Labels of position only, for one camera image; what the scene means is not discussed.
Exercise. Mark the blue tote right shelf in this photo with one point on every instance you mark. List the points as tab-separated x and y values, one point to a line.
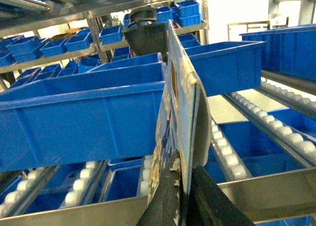
227	67

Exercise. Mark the black head camera unit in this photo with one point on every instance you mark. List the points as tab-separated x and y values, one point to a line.
143	34

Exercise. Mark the steel roller conveyor rack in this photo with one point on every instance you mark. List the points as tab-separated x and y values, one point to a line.
261	155

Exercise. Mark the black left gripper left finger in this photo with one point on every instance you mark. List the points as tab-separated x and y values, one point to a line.
164	208

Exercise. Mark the flower gift bag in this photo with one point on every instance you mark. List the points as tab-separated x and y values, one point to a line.
183	122

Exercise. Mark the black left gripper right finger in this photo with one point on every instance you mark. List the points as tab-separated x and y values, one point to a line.
209	206

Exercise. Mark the large blue plastic tote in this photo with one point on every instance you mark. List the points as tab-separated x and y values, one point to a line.
105	113

